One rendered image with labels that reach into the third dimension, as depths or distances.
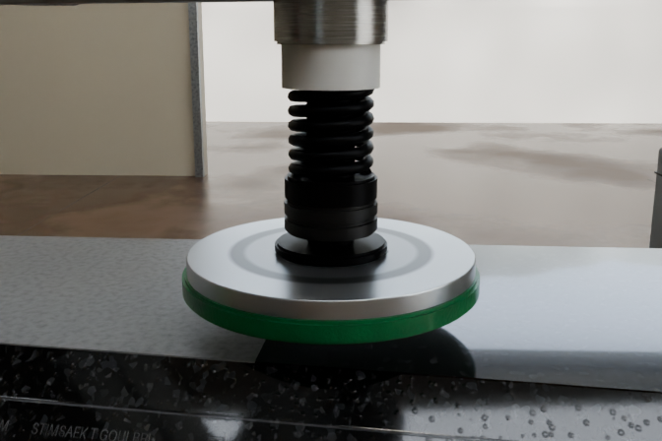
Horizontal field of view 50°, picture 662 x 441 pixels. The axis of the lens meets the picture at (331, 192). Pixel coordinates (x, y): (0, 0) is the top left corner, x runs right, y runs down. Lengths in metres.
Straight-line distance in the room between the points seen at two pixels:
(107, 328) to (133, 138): 5.09
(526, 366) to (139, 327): 0.28
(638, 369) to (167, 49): 5.13
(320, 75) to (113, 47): 5.16
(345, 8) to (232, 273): 0.19
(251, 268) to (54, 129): 5.37
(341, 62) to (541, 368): 0.24
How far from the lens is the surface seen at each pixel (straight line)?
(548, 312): 0.59
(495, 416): 0.47
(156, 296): 0.62
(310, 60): 0.48
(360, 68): 0.48
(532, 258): 0.73
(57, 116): 5.81
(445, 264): 0.51
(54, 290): 0.66
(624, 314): 0.61
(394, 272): 0.49
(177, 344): 0.52
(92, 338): 0.55
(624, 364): 0.52
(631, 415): 0.48
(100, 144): 5.72
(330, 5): 0.47
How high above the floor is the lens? 1.04
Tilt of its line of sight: 12 degrees down
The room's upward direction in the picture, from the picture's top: straight up
